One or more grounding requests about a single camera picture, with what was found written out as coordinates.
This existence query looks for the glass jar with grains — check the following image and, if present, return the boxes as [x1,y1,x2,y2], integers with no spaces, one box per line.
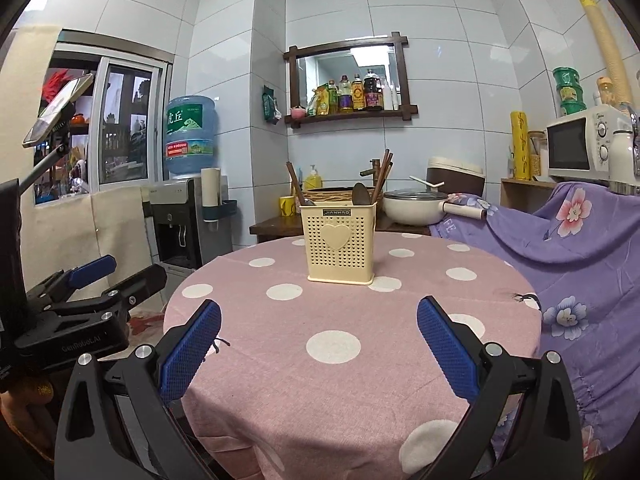
[529,131,547,177]

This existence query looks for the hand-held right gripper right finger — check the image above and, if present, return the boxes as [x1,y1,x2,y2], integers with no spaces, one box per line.
[416,296,586,480]

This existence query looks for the tall yellow paper cup stack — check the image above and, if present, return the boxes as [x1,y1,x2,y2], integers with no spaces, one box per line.
[574,0,633,106]

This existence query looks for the white paper cup tube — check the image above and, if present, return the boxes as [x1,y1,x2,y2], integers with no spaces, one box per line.
[201,167,222,208]

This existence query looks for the blue water jug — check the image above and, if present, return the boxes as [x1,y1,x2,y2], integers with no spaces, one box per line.
[165,95,219,178]

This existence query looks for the dark wooden vanity table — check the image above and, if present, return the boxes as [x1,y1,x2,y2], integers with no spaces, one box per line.
[249,215,436,244]

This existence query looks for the pink polka-dot tablecloth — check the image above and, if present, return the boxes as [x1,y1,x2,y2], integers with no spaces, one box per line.
[164,232,543,480]

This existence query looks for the cream plastic utensil holder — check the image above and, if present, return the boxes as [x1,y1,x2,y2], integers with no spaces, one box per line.
[299,202,377,285]

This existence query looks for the dark soy sauce bottle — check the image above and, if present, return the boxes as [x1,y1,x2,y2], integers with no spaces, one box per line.
[363,70,383,112]

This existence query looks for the wooden framed wall shelf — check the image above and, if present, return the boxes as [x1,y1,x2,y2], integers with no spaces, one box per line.
[284,31,418,128]

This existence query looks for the beige cloth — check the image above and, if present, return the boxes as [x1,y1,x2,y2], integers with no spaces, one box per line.
[20,187,156,311]

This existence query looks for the yellow wrap roll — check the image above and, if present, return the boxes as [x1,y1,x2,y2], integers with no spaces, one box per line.
[510,110,531,181]

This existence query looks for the woven-pattern basin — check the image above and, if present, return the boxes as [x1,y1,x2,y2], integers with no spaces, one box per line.
[302,187,386,206]

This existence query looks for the blue-grey cup holder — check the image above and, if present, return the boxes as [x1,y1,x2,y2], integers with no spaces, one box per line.
[200,200,238,223]

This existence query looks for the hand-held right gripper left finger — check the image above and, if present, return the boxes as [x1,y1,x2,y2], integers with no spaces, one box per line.
[55,299,223,480]

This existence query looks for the white kettle metal handle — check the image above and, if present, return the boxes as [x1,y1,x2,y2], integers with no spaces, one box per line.
[605,110,640,196]

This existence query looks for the phone on stand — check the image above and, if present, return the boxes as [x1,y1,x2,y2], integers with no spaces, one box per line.
[22,74,95,148]

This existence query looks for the person's left hand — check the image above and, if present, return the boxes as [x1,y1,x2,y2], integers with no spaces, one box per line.
[0,381,56,461]

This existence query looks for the bronze faucet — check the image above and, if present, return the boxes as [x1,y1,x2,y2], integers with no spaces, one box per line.
[360,159,383,191]

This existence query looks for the brown white rice cooker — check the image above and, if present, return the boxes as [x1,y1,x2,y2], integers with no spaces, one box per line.
[427,156,486,198]

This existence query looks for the purple floral cloth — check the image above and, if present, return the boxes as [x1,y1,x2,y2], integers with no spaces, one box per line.
[429,182,640,461]

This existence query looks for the grey water dispenser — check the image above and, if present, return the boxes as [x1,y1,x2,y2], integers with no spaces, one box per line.
[141,177,231,271]

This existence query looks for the sliding glass window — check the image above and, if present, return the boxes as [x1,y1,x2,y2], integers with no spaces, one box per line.
[35,42,173,206]

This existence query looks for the yellow seasoning packet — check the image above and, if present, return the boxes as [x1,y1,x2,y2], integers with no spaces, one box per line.
[307,85,331,116]

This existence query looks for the white pan glass lid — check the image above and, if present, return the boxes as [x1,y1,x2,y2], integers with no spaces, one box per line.
[382,188,487,226]

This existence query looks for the green snack packet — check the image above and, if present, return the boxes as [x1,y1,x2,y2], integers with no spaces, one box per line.
[262,85,282,125]

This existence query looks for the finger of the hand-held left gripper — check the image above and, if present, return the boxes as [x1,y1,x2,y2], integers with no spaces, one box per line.
[50,262,168,321]
[25,255,117,308]

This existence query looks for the white microwave oven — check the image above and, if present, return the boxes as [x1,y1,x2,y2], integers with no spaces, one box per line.
[545,105,636,186]

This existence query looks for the wooden box shelf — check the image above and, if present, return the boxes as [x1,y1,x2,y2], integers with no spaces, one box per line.
[500,177,558,208]

